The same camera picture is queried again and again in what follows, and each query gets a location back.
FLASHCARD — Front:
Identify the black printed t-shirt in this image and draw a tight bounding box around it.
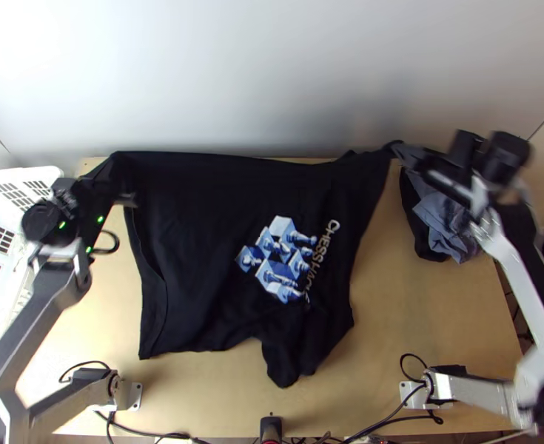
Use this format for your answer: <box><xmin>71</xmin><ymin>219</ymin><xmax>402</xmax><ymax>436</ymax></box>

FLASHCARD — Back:
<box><xmin>91</xmin><ymin>147</ymin><xmax>402</xmax><ymax>389</ymax></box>

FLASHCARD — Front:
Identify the heap of clothes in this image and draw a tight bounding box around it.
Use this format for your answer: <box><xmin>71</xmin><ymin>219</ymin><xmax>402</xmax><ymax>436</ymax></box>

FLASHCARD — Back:
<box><xmin>398</xmin><ymin>152</ymin><xmax>486</xmax><ymax>266</ymax></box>

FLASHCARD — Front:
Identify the white laundry basket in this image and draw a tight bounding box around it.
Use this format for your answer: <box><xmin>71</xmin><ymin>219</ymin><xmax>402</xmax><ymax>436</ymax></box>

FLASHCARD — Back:
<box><xmin>0</xmin><ymin>164</ymin><xmax>67</xmax><ymax>363</ymax></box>

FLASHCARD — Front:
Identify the black cable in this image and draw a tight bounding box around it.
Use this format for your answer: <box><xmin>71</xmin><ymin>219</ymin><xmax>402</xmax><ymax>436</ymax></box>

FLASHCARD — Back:
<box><xmin>95</xmin><ymin>406</ymin><xmax>194</xmax><ymax>444</ymax></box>
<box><xmin>399</xmin><ymin>353</ymin><xmax>432</xmax><ymax>387</ymax></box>
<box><xmin>58</xmin><ymin>360</ymin><xmax>115</xmax><ymax>386</ymax></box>
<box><xmin>90</xmin><ymin>229</ymin><xmax>118</xmax><ymax>256</ymax></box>
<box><xmin>345</xmin><ymin>401</ymin><xmax>443</xmax><ymax>444</ymax></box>

